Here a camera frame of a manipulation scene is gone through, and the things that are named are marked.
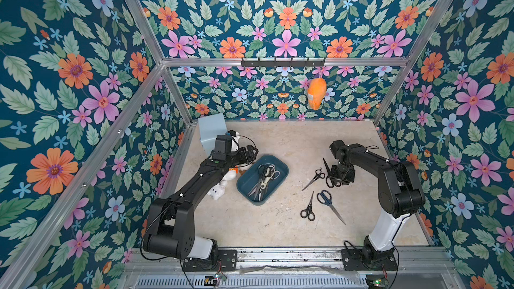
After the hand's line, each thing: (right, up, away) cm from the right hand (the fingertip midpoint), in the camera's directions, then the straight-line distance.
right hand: (338, 179), depth 94 cm
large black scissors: (-3, -1, +1) cm, 4 cm away
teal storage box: (-43, -1, +1) cm, 43 cm away
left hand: (-40, +15, -7) cm, 44 cm away
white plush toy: (-56, -4, -5) cm, 57 cm away
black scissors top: (-36, +4, -1) cm, 36 cm away
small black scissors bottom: (-16, -13, -8) cm, 22 cm away
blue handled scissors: (-8, -7, -5) cm, 12 cm away
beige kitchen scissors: (-36, -2, -2) cm, 36 cm away
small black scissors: (-34, -3, -3) cm, 35 cm away
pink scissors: (-39, -4, -3) cm, 39 cm away
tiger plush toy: (-49, +5, 0) cm, 49 cm away
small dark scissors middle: (-9, +2, +3) cm, 10 cm away
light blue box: (-63, +25, +3) cm, 67 cm away
